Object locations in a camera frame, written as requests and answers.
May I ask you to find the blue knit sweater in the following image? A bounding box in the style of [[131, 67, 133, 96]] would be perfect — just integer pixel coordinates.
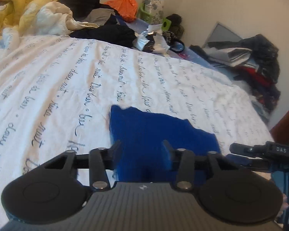
[[109, 105, 221, 182]]

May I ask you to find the clothes pile on right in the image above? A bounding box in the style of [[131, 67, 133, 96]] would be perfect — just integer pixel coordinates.
[[189, 34, 281, 124]]

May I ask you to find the white script-print bedspread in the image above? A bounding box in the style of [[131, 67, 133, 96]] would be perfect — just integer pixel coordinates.
[[0, 29, 272, 228]]

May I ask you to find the black blue-rimmed bowl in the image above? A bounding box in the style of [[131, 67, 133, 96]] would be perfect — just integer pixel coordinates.
[[170, 41, 185, 54]]

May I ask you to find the silver crumpled plastic bag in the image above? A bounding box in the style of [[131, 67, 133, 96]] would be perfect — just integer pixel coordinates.
[[133, 24, 170, 54]]

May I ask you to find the dark navy garment pile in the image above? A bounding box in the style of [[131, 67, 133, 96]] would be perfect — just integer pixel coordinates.
[[69, 15, 137, 48]]

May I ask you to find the dark brown plush toy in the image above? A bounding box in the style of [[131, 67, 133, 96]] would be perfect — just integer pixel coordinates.
[[166, 14, 184, 40]]

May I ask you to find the grey folded garment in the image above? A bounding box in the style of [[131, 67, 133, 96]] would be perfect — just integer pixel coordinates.
[[82, 8, 115, 28]]

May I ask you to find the white crumpled garment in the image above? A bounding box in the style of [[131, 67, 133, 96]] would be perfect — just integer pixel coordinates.
[[32, 2, 99, 35]]

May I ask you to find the orange plastic bag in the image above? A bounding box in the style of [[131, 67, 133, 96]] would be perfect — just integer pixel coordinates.
[[105, 0, 138, 23]]

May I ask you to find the floral grey pillow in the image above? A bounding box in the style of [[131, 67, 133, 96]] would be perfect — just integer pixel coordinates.
[[144, 0, 164, 24]]

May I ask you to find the grey framed wall panel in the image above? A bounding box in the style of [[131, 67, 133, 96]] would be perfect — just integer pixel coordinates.
[[202, 22, 242, 48]]

